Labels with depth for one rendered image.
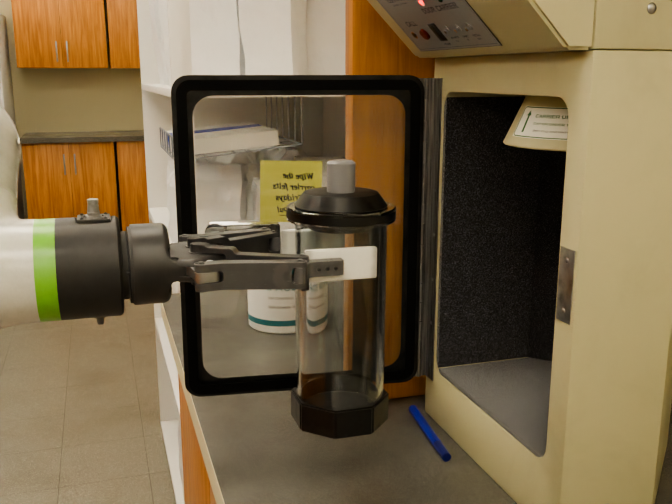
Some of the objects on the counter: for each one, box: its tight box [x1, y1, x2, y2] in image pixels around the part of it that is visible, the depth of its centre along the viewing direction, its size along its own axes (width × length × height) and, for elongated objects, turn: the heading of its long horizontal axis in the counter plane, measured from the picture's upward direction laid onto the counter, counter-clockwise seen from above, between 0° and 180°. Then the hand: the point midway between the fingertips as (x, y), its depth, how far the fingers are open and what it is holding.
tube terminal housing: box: [425, 0, 672, 504], centre depth 85 cm, size 25×32×77 cm
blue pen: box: [409, 405, 451, 462], centre depth 97 cm, size 1×14×1 cm, turn 11°
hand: (336, 252), depth 76 cm, fingers closed on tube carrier, 9 cm apart
